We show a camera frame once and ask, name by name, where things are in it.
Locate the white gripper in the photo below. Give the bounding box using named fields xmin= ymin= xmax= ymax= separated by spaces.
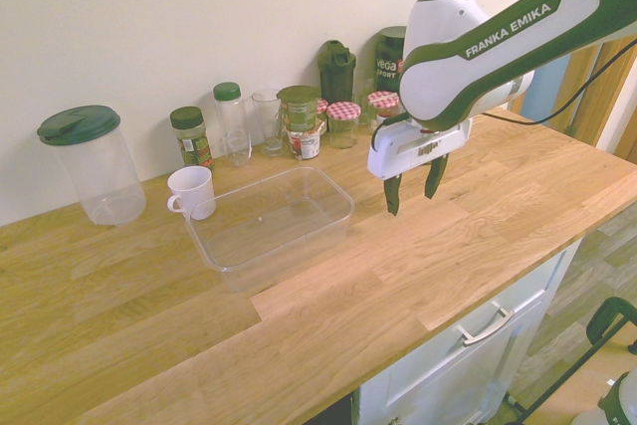
xmin=366 ymin=115 xmax=474 ymax=218

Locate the clear rectangular plastic container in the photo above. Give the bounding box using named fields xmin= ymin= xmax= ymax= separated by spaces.
xmin=184 ymin=165 xmax=356 ymax=295

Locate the glass jar red checkered lid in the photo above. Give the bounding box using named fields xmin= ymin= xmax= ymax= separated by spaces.
xmin=367 ymin=90 xmax=402 ymax=135
xmin=326 ymin=101 xmax=362 ymax=150
xmin=315 ymin=98 xmax=330 ymax=135

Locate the white labelled food pot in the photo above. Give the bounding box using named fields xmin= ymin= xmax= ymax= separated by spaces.
xmin=287 ymin=124 xmax=322 ymax=162

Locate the dark Vega Sport tub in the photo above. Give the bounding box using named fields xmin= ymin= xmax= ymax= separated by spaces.
xmin=373 ymin=26 xmax=410 ymax=99

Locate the dark shaker bottle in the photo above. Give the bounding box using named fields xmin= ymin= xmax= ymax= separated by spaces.
xmin=318 ymin=39 xmax=358 ymax=106

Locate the tall clear drinking glass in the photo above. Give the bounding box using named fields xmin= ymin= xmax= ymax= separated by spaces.
xmin=251 ymin=88 xmax=291 ymax=158

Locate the clear bottle green cap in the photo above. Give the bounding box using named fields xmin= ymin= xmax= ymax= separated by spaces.
xmin=213 ymin=82 xmax=251 ymax=168

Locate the white plastic mug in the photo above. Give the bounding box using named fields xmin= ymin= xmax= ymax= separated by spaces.
xmin=166 ymin=165 xmax=218 ymax=222

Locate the spice jar dark lid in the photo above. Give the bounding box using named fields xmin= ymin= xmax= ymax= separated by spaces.
xmin=169 ymin=106 xmax=216 ymax=170

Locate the black metal stand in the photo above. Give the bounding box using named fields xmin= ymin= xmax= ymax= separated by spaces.
xmin=505 ymin=296 xmax=637 ymax=425

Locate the large clear jar green lid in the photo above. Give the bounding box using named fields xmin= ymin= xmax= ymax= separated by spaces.
xmin=36 ymin=105 xmax=148 ymax=227

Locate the black cable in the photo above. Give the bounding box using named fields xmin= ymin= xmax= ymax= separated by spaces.
xmin=477 ymin=39 xmax=637 ymax=126

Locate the silver drawer handle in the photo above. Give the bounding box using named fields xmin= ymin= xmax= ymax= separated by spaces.
xmin=457 ymin=307 xmax=516 ymax=347

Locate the wooden door frame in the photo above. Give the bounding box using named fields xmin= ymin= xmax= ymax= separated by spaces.
xmin=506 ymin=0 xmax=637 ymax=163

